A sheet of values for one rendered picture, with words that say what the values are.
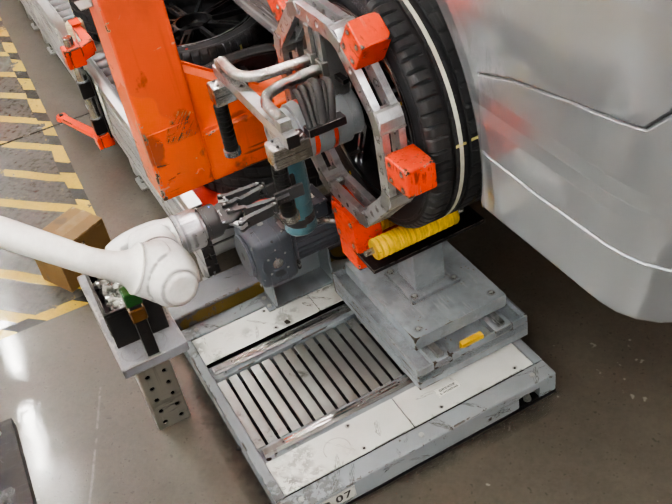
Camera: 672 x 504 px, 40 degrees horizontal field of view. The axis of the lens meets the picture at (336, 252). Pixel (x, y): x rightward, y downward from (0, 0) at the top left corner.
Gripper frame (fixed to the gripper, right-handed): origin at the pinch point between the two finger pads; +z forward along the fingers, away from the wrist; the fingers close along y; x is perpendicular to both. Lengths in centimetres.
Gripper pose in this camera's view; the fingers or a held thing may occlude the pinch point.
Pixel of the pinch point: (285, 189)
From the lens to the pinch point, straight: 201.9
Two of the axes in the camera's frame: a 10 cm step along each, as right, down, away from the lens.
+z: 8.7, -4.0, 2.8
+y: 4.7, 5.1, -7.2
